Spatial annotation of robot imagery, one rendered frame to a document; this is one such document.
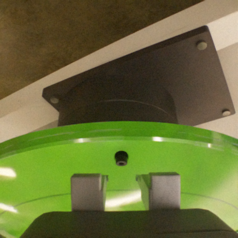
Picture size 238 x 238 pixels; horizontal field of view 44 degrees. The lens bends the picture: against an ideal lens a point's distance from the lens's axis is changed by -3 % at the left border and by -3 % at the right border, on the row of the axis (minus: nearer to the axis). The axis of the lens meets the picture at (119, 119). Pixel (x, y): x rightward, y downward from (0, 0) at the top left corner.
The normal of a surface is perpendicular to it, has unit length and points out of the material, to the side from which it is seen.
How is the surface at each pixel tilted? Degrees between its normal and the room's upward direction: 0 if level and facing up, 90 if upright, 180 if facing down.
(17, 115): 0
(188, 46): 0
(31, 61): 0
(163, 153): 24
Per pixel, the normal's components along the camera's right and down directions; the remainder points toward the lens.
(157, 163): 0.09, 0.49
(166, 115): 0.71, -0.43
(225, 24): 0.02, 0.80
